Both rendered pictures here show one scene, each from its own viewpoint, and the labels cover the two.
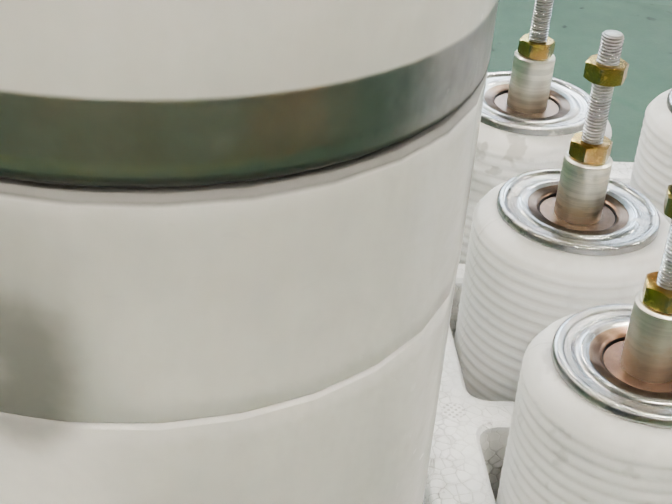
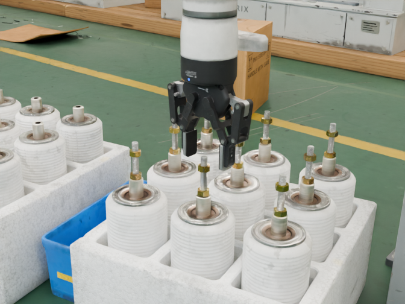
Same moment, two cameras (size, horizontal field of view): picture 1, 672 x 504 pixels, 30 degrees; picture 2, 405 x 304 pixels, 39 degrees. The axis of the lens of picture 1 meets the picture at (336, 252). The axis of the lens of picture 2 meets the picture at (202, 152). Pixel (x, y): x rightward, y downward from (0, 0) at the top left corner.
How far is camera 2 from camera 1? 1.29 m
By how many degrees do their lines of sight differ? 117
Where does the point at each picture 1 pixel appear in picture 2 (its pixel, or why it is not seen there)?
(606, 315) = (328, 178)
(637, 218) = (292, 192)
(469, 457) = (352, 224)
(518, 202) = (322, 202)
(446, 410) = (350, 233)
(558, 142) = not seen: hidden behind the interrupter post
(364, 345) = not seen: outside the picture
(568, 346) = (344, 177)
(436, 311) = not seen: outside the picture
